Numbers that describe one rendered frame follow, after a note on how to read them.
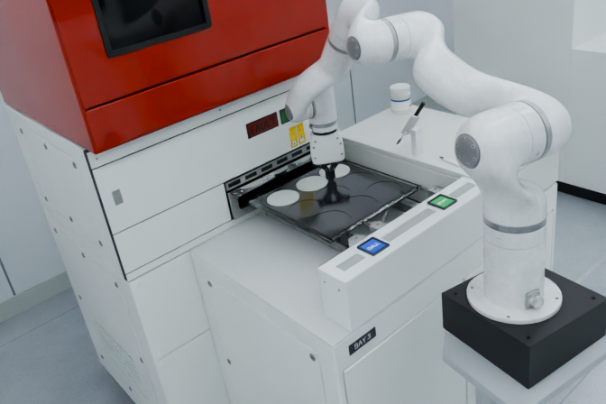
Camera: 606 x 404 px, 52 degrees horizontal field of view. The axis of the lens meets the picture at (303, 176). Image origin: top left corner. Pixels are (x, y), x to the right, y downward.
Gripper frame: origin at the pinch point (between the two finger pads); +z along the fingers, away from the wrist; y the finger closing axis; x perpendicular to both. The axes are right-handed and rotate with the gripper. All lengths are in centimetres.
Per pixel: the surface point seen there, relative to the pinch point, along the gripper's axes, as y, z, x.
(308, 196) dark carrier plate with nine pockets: -7.8, 2.0, -7.9
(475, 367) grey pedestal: 19, 10, -78
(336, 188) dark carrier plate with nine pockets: 1.1, 2.1, -5.4
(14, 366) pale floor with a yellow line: -146, 92, 47
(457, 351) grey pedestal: 17, 10, -73
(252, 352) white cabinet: -31, 34, -35
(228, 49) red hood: -23, -45, -5
